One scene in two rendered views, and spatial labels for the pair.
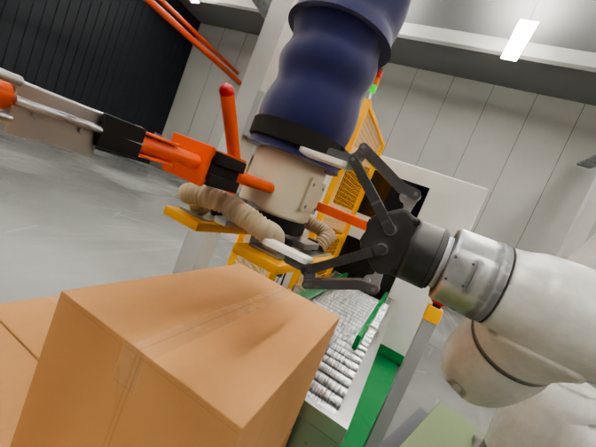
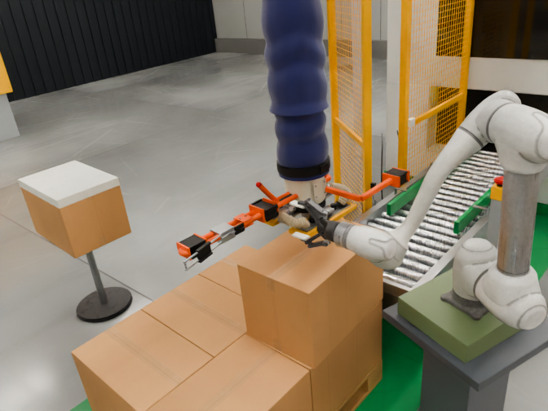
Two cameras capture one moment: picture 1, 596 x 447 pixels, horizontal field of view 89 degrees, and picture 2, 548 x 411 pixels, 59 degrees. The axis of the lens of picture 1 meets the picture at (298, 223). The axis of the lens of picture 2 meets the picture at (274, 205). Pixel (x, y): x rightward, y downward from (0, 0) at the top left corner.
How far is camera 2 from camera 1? 1.49 m
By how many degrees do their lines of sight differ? 30
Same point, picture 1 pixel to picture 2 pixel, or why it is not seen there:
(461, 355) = not seen: hidden behind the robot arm
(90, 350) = (256, 282)
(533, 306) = (351, 246)
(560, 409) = (461, 259)
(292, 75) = (282, 144)
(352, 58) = (304, 131)
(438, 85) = not seen: outside the picture
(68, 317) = (244, 272)
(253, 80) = not seen: hidden behind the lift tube
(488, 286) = (342, 242)
